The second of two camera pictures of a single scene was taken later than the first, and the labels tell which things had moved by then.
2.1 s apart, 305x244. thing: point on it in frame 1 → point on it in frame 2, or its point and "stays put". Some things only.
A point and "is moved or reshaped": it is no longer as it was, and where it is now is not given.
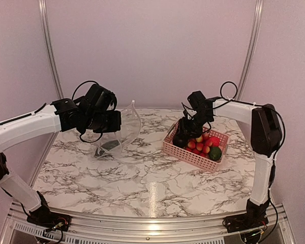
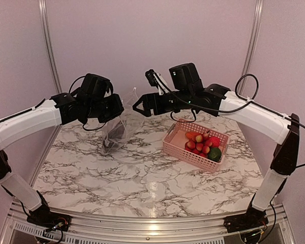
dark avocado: (180, 140) → (116, 133)
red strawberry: (215, 141) stays put
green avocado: (215, 153) stays put
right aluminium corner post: (250, 48) stays put
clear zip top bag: (111, 144) is moved or reshaped
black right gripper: (183, 125) → (148, 99)
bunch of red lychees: (200, 145) stays put
